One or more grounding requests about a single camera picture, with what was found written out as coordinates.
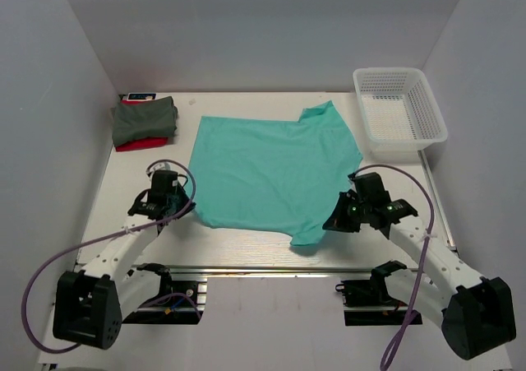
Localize blue white card box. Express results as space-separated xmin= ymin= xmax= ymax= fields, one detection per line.
xmin=126 ymin=93 xmax=156 ymax=101

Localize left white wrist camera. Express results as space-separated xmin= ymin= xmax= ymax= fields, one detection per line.
xmin=146 ymin=161 xmax=170 ymax=175

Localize folded red t-shirt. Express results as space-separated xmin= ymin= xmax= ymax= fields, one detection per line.
xmin=115 ymin=137 xmax=168 ymax=152

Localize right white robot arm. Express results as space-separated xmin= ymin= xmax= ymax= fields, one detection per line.
xmin=323 ymin=171 xmax=517 ymax=369

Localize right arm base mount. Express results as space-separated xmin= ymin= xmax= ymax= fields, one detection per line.
xmin=335 ymin=261 xmax=407 ymax=327

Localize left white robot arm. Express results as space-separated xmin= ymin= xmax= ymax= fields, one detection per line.
xmin=53 ymin=169 xmax=196 ymax=350

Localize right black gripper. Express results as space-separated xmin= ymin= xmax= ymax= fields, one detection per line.
xmin=325 ymin=191 xmax=371 ymax=232

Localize teal t-shirt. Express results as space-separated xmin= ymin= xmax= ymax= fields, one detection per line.
xmin=190 ymin=101 xmax=362 ymax=247

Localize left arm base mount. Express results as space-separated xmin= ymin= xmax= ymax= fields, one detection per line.
xmin=123 ymin=263 xmax=206 ymax=325

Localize folded grey t-shirt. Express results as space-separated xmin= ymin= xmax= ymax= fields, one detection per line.
xmin=112 ymin=97 xmax=178 ymax=147

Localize white plastic mesh basket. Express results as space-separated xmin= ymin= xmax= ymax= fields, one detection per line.
xmin=353 ymin=67 xmax=449 ymax=161

